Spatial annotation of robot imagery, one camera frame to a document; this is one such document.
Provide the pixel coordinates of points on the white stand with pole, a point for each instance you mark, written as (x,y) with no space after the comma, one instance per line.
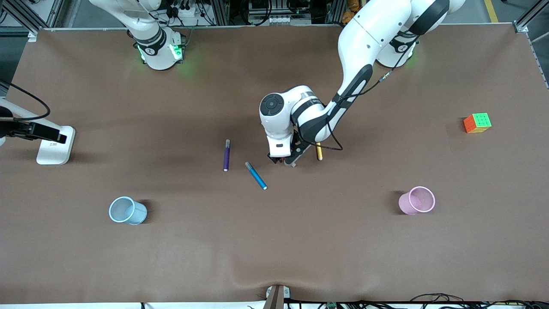
(55,150)

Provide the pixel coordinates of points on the pink mesh cup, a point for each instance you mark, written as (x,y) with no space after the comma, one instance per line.
(406,205)

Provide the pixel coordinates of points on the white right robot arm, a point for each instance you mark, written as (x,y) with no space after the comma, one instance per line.
(158,58)

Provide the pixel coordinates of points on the blue marker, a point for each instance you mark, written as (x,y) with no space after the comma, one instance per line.
(256,176)

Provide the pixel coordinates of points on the white power strip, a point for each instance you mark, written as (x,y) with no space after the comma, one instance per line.
(188,12)

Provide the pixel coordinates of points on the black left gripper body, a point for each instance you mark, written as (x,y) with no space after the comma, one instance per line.
(297,145)

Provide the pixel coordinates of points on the purple marker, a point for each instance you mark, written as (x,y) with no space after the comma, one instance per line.
(226,155)

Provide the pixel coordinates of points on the colourful puzzle cube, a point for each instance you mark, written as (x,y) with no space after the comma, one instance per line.
(480,121)

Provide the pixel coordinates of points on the pile of orange snack bags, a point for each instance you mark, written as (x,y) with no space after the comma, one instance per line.
(352,10)

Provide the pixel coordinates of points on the yellow marker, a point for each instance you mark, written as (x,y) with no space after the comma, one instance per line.
(319,153)

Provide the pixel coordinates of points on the grey power strip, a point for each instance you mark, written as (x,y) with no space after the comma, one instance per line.
(279,19)

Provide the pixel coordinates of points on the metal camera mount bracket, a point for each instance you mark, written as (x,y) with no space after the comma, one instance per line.
(276,296)

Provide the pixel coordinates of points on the light blue mesh cup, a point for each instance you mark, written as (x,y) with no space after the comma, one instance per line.
(134,213)

